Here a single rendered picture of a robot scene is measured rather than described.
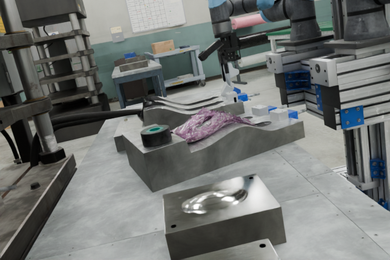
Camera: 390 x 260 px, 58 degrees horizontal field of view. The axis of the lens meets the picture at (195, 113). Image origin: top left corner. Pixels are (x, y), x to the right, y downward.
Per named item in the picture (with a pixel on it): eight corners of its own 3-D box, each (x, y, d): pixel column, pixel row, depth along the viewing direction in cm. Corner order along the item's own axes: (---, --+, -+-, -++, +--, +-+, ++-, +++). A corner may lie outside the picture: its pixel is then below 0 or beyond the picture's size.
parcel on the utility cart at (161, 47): (171, 53, 749) (168, 40, 742) (176, 53, 718) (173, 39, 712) (153, 57, 737) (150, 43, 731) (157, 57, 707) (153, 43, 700)
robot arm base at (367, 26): (372, 33, 135) (371, 7, 132) (400, 32, 120) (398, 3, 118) (336, 41, 133) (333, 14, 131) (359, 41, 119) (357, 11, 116)
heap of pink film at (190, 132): (233, 118, 123) (229, 96, 121) (262, 127, 107) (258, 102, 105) (164, 139, 114) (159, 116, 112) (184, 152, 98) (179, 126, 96)
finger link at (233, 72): (242, 82, 142) (237, 60, 143) (228, 85, 142) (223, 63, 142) (241, 83, 145) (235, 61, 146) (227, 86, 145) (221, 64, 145)
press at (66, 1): (112, 111, 661) (84, -1, 614) (109, 131, 512) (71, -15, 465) (61, 123, 646) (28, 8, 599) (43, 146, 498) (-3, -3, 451)
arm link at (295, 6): (310, 17, 164) (307, -14, 161) (284, 21, 173) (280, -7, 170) (320, 14, 173) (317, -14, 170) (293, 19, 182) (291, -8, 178)
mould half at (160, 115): (231, 109, 159) (227, 81, 156) (246, 123, 134) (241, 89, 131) (123, 133, 156) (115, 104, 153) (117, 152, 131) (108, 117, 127)
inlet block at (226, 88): (247, 101, 154) (253, 91, 151) (248, 107, 150) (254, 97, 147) (220, 89, 152) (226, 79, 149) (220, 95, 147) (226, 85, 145)
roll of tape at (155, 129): (162, 146, 90) (159, 133, 89) (137, 147, 93) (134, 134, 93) (176, 136, 97) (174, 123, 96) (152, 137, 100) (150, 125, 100)
